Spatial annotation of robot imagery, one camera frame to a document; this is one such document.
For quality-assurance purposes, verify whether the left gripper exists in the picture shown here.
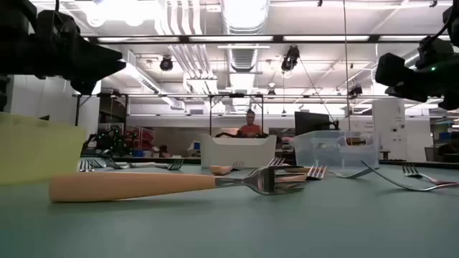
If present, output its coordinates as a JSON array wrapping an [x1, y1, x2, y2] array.
[[35, 9, 127, 96]]

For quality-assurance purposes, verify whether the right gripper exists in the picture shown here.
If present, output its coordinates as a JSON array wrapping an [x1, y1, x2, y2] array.
[[374, 35, 459, 110]]

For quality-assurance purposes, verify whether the peach handled fork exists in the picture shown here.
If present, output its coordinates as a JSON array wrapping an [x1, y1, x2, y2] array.
[[285, 165, 376, 180], [275, 164, 328, 185], [209, 160, 245, 176]]

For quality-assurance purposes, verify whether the black monitor on arm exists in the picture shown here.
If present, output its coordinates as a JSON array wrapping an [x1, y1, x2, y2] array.
[[294, 110, 340, 137]]

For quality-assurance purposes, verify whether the white column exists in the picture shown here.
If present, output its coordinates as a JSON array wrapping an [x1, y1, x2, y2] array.
[[372, 98, 408, 161]]

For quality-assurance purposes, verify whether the red storage bin rack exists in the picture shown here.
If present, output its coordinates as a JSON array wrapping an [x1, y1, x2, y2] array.
[[125, 125, 156, 151]]

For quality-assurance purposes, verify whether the yellow-green plastic bin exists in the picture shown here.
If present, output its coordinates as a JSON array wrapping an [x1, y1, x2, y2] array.
[[0, 111, 87, 186]]

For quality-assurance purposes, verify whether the clear plastic bin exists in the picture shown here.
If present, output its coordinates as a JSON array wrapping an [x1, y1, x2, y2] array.
[[293, 129, 380, 168]]

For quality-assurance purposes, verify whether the person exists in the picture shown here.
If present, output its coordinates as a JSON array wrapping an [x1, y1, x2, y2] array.
[[239, 109, 262, 139]]

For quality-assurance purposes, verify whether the white plastic bin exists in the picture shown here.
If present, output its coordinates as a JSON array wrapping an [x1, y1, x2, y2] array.
[[199, 133, 278, 169]]

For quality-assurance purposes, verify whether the black overhead frame bar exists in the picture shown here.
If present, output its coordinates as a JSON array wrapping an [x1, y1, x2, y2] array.
[[82, 34, 459, 44]]

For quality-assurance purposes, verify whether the black ceiling camera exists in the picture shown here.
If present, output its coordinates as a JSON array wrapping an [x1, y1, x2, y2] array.
[[281, 45, 301, 72], [159, 55, 174, 72]]

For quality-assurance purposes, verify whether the orange handle piece bottom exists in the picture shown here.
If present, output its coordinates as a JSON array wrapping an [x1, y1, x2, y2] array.
[[49, 165, 308, 204]]

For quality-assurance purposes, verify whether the black metal gantry frame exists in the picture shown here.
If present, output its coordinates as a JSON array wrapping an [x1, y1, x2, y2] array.
[[73, 92, 265, 137]]

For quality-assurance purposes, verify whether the silver ventilation duct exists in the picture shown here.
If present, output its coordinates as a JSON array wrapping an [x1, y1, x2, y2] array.
[[220, 0, 270, 72]]

